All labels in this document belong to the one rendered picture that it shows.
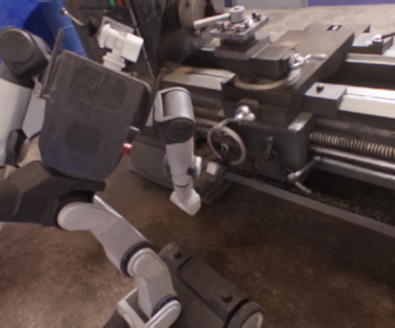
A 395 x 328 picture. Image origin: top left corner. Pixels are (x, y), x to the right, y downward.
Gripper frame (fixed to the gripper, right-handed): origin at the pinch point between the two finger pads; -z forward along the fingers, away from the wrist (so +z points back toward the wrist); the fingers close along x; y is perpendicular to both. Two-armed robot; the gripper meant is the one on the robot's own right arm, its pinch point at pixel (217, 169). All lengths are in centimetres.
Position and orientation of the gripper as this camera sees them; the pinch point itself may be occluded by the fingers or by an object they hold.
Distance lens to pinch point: 166.4
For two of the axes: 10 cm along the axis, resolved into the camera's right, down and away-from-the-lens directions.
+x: -7.7, -3.9, 5.0
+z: -6.2, 6.0, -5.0
